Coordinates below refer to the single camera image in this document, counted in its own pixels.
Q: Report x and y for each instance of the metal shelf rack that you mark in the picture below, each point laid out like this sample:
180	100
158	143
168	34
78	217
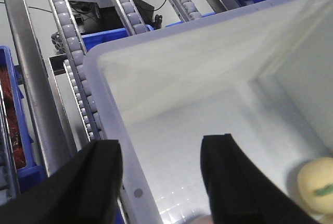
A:
39	78

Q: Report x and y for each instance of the blue bin red contents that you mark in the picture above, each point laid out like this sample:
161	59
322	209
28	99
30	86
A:
28	171

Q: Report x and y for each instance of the white plastic Totelife tote box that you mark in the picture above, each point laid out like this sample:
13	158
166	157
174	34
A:
262	73

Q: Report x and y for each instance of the grey roller track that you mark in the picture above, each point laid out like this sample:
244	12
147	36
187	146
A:
75	52

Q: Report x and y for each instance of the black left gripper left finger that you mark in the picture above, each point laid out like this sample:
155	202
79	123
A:
84	190

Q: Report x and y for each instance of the pink plush toy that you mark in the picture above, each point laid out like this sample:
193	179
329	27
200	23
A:
201	219

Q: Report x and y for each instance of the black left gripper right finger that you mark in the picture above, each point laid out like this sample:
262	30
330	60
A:
238	191

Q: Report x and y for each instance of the yellow plush fruit toy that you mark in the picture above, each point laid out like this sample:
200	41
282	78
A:
315	184

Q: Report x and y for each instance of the blue plastic bin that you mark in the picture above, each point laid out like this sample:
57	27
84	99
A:
93	39

